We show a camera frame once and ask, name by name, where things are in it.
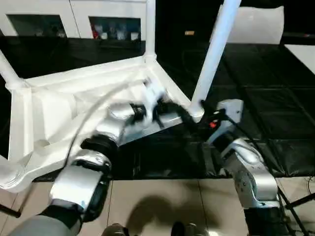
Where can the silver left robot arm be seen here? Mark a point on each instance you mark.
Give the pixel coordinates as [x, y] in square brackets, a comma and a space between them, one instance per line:
[93, 162]

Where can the black work mat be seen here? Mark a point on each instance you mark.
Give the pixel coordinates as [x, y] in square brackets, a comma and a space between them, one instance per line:
[261, 108]

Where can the small yellow label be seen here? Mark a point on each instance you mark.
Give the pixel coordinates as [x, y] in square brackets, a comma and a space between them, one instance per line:
[189, 33]

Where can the white flat panel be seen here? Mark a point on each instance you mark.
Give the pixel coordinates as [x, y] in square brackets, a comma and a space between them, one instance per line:
[258, 24]

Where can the white sheet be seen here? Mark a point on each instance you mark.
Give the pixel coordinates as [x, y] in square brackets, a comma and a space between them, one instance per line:
[302, 56]

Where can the black folding stand leg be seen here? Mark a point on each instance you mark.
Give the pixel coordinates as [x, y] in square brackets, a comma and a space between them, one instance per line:
[10, 210]
[300, 200]

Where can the white glass-door cabinet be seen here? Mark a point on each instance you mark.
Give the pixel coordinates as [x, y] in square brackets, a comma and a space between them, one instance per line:
[74, 17]

